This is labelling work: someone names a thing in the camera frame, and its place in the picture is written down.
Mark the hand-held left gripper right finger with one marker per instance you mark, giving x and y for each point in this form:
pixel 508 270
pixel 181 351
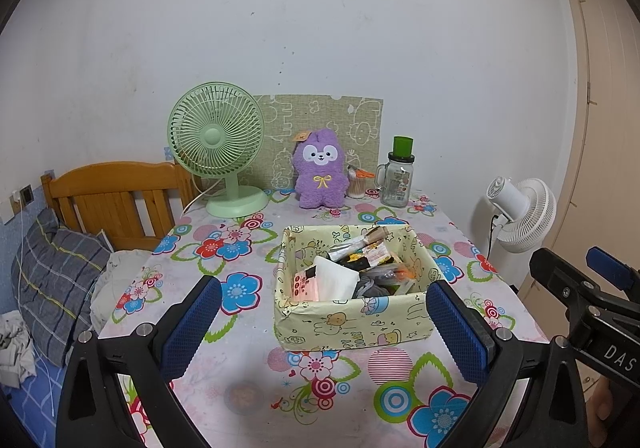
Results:
pixel 457 333

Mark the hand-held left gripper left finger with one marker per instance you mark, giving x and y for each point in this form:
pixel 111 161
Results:
pixel 192 328

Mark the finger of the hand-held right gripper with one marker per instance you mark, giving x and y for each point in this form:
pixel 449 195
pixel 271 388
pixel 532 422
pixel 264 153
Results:
pixel 555 273
pixel 607 265

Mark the yellow cartoon fabric storage box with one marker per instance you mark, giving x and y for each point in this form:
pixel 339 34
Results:
pixel 345 323

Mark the black yellow patterned item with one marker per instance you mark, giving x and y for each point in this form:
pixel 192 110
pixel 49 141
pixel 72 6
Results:
pixel 370 255

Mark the pink printed packet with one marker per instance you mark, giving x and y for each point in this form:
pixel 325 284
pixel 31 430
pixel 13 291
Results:
pixel 305 285

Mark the brown tube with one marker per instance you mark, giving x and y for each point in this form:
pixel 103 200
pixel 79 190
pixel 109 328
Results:
pixel 378 234

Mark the white foam sheet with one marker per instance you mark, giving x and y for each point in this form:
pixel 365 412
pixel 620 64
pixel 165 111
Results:
pixel 335 280

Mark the person's right hand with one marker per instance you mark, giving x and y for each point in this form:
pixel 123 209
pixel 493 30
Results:
pixel 602 413

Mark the floral tablecloth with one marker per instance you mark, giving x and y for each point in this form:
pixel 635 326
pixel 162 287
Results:
pixel 240 358

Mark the white standing fan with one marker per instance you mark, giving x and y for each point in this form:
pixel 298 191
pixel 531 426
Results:
pixel 530 218

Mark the white blanket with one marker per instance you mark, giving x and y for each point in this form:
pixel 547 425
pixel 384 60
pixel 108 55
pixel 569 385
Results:
pixel 115 278

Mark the beige door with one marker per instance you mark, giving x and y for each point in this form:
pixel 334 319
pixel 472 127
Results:
pixel 610 127

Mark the grey plaid pillow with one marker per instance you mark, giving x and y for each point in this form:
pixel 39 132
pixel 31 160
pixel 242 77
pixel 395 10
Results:
pixel 55 278

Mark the glass jar green lid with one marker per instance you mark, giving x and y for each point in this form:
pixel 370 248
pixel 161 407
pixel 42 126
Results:
pixel 397 185

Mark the wooden bed headboard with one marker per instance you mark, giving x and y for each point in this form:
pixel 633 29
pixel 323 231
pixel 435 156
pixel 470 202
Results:
pixel 115 183

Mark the cotton swab jar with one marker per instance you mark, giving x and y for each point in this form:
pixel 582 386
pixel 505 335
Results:
pixel 357 188

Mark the white crumpled cloth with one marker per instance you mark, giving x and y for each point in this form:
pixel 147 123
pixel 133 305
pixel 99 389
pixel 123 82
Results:
pixel 15 348

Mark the blue bedsheet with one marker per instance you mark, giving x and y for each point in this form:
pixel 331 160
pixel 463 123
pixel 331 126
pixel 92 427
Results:
pixel 30 403

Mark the purple plush toy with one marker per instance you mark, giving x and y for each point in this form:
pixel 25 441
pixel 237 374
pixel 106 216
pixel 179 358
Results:
pixel 320 183

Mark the green desk fan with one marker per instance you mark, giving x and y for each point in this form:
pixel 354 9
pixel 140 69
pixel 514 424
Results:
pixel 212 135

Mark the green patterned board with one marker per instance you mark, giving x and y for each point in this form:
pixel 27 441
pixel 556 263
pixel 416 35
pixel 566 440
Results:
pixel 320 112

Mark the wall socket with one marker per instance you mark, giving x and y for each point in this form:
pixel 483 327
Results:
pixel 26 195

